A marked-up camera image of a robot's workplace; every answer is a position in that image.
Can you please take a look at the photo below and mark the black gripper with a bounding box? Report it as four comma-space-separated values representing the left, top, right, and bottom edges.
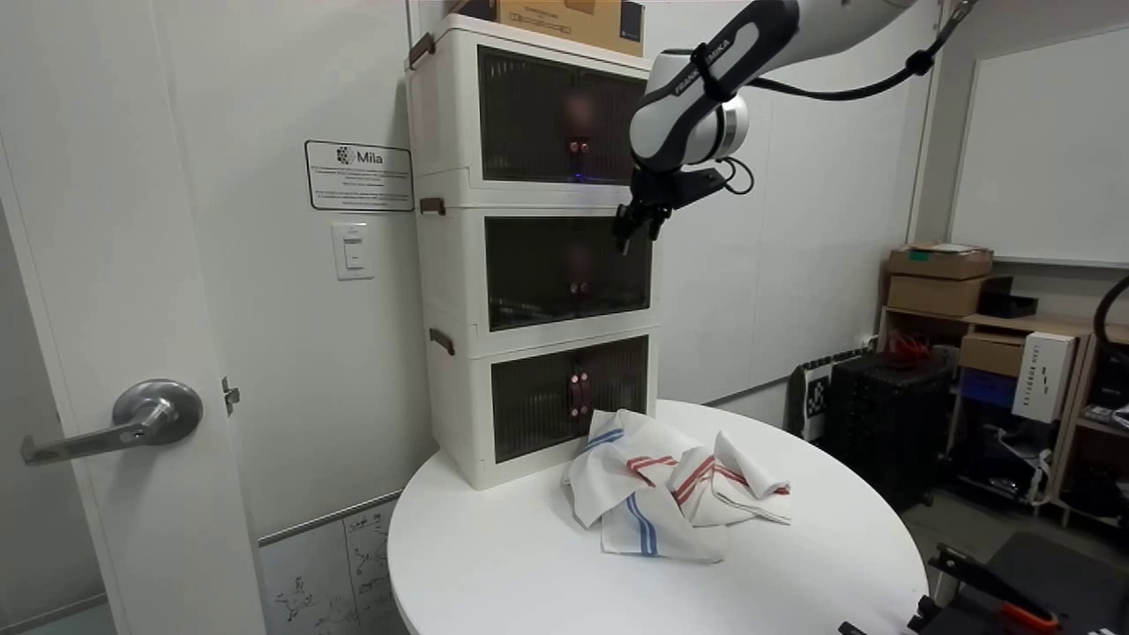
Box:
614, 169, 728, 255

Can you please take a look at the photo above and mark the smoked translucent cabinet door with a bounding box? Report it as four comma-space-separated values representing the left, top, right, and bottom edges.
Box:
568, 218, 654, 312

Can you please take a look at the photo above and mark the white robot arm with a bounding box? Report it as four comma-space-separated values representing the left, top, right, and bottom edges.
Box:
614, 0, 913, 248

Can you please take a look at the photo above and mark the white stacked storage cabinet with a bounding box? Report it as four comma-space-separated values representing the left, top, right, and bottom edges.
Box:
407, 18, 660, 485

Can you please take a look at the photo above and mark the cardboard box atop cabinet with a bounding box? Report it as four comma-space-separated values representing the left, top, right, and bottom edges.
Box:
447, 0, 641, 56

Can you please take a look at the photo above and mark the black cabinet on floor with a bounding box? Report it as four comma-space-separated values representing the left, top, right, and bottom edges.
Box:
817, 353, 954, 512

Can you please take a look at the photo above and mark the white door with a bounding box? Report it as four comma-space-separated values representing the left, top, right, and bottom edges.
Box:
0, 0, 266, 635

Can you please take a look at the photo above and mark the white striped dish towel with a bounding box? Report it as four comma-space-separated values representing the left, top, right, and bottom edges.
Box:
565, 410, 790, 564

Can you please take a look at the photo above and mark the cardboard box on shelf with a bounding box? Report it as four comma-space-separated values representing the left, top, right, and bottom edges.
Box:
884, 248, 996, 318

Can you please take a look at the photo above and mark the white whiteboard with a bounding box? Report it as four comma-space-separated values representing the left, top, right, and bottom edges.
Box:
950, 32, 1129, 265

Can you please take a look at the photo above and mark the white product box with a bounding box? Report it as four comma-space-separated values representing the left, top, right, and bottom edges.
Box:
1014, 330, 1077, 423

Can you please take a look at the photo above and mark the wooden shelf unit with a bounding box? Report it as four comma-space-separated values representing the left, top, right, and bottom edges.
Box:
877, 311, 1124, 527

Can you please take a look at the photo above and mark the black red tool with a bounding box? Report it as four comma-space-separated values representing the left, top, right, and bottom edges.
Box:
906, 549, 1062, 635

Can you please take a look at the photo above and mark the white light switch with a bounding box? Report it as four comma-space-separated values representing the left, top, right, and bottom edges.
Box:
333, 222, 374, 283

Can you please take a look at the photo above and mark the white wall sign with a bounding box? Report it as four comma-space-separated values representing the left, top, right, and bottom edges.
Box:
302, 138, 412, 211

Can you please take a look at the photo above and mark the silver door lever handle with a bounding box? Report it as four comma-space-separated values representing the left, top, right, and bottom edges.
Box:
20, 377, 204, 464

